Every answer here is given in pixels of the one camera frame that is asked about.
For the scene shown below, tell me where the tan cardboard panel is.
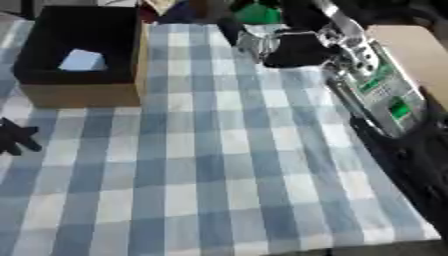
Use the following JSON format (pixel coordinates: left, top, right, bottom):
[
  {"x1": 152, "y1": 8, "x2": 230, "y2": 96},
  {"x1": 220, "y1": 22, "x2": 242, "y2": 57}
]
[{"x1": 365, "y1": 24, "x2": 448, "y2": 111}]

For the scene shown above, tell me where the pale blue block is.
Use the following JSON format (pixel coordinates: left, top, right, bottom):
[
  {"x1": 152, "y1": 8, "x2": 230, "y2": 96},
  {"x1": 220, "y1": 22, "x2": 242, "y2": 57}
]
[{"x1": 56, "y1": 48, "x2": 111, "y2": 73}]

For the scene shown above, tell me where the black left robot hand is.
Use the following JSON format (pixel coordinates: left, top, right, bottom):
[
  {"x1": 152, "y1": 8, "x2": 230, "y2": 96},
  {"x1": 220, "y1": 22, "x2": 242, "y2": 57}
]
[{"x1": 0, "y1": 116, "x2": 44, "y2": 157}]

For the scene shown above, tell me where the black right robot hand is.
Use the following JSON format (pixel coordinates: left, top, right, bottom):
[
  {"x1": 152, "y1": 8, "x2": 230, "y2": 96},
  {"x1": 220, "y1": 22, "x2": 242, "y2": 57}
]
[{"x1": 215, "y1": 16, "x2": 342, "y2": 69}]

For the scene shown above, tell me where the tan cardboard box black inside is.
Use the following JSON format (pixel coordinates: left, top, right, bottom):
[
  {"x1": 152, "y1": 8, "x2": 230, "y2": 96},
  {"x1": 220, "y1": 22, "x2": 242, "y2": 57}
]
[{"x1": 12, "y1": 4, "x2": 151, "y2": 109}]

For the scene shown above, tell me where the green object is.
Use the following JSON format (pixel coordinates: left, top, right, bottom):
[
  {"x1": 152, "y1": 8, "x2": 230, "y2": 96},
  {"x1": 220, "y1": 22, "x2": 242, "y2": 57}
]
[{"x1": 231, "y1": 2, "x2": 284, "y2": 25}]

